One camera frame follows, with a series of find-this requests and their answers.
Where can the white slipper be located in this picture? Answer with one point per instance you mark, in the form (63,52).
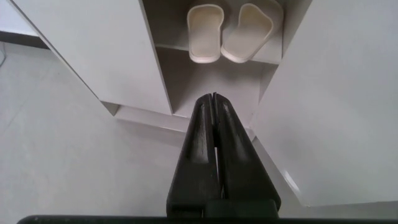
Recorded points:
(204,32)
(248,32)

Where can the white cabinet door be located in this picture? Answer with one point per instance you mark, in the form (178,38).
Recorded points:
(335,105)
(96,53)

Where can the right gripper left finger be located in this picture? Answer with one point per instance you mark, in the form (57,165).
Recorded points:
(194,174)

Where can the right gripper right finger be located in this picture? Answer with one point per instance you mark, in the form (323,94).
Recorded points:
(242,174)

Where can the white shoe cabinet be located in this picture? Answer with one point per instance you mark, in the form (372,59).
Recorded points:
(214,84)

